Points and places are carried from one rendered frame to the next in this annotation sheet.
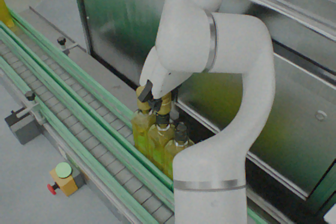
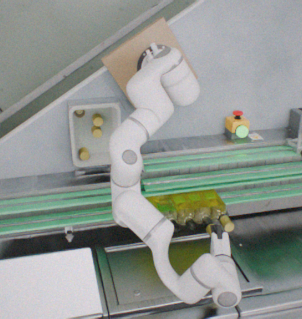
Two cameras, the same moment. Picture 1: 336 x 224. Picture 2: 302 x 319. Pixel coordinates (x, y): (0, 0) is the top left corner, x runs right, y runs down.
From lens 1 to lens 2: 79 cm
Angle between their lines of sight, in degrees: 18
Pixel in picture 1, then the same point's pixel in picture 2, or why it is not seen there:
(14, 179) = (268, 90)
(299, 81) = (159, 298)
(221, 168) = (154, 239)
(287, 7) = not seen: outside the picture
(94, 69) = (297, 199)
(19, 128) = (299, 119)
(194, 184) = (158, 227)
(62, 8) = not seen: outside the picture
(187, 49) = (201, 267)
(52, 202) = (230, 104)
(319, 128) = (132, 286)
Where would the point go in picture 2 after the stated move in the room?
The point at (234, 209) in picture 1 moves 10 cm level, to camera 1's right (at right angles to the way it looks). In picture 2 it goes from (139, 230) to (113, 257)
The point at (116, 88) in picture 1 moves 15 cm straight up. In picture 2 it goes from (267, 203) to (286, 222)
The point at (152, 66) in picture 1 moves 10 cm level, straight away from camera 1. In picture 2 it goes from (223, 247) to (246, 261)
